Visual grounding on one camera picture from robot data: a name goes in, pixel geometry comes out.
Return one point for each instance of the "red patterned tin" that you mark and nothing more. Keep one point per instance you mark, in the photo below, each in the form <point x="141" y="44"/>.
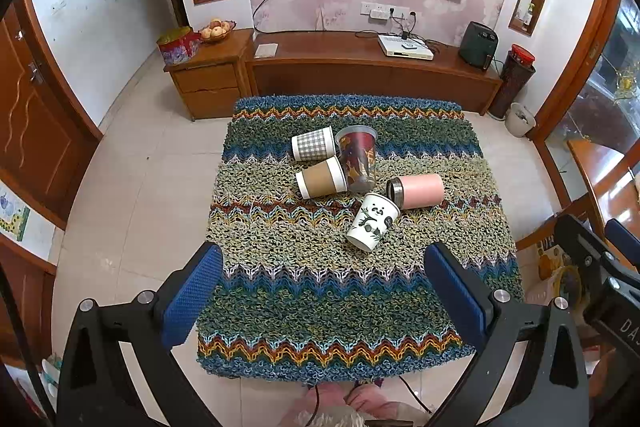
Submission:
<point x="177" y="47"/>

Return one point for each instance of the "red patterned paper cup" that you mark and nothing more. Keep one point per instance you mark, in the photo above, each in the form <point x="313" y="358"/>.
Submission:
<point x="357" y="159"/>

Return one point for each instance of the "brown wooden door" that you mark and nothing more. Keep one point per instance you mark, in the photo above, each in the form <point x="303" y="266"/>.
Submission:
<point x="35" y="127"/>

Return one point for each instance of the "yellow printed bag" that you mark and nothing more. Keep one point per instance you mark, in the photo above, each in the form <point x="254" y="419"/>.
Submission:
<point x="557" y="269"/>

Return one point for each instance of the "bowl of fruit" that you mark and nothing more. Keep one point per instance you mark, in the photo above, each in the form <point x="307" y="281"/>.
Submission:
<point x="217" y="32"/>

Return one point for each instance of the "wooden table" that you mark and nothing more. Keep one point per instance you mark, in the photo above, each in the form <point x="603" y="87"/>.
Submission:
<point x="607" y="177"/>

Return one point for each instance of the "colourful wall poster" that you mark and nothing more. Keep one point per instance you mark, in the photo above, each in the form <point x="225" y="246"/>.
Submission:
<point x="12" y="212"/>

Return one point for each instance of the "pink steel tumbler cup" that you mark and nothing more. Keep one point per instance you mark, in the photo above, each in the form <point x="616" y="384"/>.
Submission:
<point x="420" y="190"/>

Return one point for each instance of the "checked paper cup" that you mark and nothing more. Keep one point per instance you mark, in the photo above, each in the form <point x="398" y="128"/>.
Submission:
<point x="314" y="143"/>

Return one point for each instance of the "wooden drawer cabinet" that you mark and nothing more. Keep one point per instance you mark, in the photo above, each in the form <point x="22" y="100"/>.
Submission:
<point x="210" y="82"/>

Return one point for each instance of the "dark green air fryer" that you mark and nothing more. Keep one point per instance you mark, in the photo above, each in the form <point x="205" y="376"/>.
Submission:
<point x="478" y="44"/>

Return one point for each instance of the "white paper sheet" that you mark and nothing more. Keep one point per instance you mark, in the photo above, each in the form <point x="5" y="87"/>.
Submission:
<point x="265" y="50"/>

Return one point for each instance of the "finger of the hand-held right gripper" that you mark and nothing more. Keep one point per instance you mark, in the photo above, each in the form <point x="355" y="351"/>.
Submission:
<point x="622" y="239"/>
<point x="580" y="247"/>

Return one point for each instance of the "brown sleeve paper cup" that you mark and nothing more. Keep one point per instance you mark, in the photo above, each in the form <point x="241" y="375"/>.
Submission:
<point x="322" y="179"/>

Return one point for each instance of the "panda print paper cup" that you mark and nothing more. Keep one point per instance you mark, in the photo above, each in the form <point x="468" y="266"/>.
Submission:
<point x="374" y="222"/>

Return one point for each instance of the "white wall socket strip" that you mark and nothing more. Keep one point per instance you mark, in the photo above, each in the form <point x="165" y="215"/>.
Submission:
<point x="387" y="12"/>

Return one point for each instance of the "multicolour knitted blanket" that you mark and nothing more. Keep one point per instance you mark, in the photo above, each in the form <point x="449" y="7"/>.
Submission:
<point x="310" y="287"/>

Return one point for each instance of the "white bucket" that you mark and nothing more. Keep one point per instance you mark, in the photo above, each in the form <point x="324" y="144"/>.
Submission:
<point x="520" y="121"/>

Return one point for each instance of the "long wooden TV cabinet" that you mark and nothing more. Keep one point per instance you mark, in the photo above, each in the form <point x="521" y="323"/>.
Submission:
<point x="370" y="72"/>

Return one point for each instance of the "white set-top box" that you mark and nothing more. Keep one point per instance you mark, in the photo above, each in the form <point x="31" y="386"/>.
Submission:
<point x="405" y="49"/>

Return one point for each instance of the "black bin with red lid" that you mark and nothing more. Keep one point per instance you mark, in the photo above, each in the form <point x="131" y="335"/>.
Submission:
<point x="512" y="79"/>

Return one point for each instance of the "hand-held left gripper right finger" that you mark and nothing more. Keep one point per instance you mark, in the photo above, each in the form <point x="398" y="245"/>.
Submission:
<point x="454" y="294"/>

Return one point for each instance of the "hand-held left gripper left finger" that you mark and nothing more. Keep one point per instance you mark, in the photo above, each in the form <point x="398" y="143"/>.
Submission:
<point x="194" y="294"/>

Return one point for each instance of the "small white bottle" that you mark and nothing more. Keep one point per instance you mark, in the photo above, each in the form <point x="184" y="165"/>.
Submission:
<point x="528" y="14"/>

